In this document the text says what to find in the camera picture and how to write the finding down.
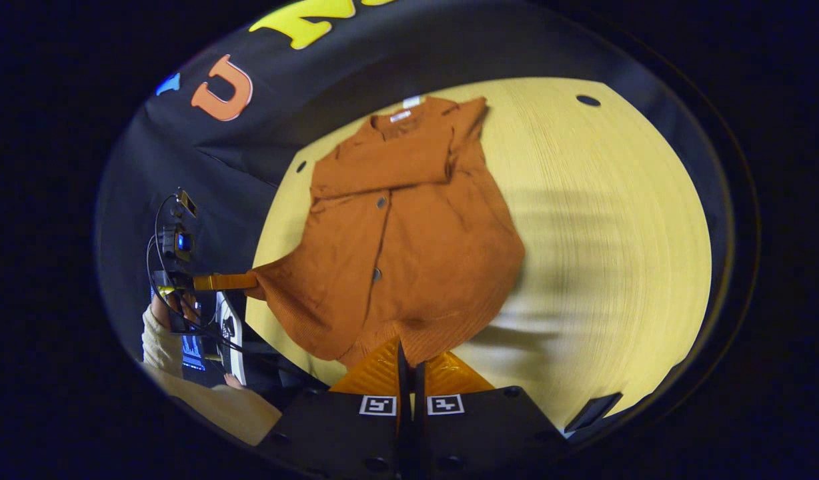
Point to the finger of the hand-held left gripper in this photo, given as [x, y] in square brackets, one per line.
[226, 281]

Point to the white and black object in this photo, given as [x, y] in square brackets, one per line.
[233, 336]

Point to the person's cream clothing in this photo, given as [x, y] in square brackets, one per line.
[229, 410]

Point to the white tape strip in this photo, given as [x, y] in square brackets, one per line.
[411, 101]

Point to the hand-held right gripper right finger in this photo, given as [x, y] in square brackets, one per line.
[419, 433]

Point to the orange button-up jacket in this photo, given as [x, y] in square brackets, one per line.
[416, 253]

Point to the blue lit screen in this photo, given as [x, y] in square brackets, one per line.
[193, 351]

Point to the dark flat object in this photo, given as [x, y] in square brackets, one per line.
[593, 410]

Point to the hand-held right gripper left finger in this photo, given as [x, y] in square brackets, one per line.
[401, 433]

